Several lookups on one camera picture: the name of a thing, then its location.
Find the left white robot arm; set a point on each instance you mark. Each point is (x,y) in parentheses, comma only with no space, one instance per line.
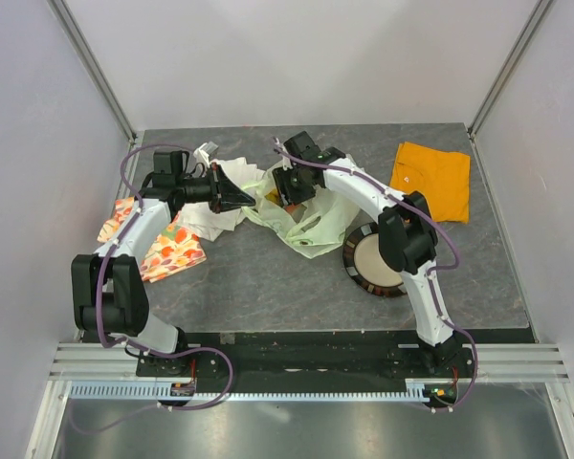
(109,295)

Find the white crumpled cloth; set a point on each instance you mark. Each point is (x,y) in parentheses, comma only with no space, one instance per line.
(208,225)

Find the light green plastic bag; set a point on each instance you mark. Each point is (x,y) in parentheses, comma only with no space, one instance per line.
(318,230)

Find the aluminium frame post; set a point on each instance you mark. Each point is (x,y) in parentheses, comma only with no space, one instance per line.
(518,50)
(70,26)

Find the yellow fake fruit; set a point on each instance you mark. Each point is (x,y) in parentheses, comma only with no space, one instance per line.
(273,197)

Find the orange folded cloth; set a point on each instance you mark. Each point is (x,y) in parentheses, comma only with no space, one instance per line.
(443,178)

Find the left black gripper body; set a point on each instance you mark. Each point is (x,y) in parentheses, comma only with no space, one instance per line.
(203,189)

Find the grey slotted cable duct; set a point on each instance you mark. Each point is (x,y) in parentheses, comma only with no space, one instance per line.
(164,392)

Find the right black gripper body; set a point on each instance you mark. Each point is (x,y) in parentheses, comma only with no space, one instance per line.
(292,184)

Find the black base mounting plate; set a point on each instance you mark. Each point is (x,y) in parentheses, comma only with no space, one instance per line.
(387,354)

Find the aluminium front rail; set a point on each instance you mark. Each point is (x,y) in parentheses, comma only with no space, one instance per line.
(497,363)

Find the left aluminium frame post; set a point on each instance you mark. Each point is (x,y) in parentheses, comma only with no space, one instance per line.
(70,26)

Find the dark rimmed ceramic plate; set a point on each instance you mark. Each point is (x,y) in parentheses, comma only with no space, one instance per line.
(364,265)

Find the right aluminium frame post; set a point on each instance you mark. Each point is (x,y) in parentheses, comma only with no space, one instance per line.
(518,50)

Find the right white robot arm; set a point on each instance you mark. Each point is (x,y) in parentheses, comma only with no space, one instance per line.
(407,236)

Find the orange floral cloth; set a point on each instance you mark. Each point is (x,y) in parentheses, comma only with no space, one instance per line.
(174,250)

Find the orange red fake fruit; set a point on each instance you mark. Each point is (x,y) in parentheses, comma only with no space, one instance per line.
(291,209)

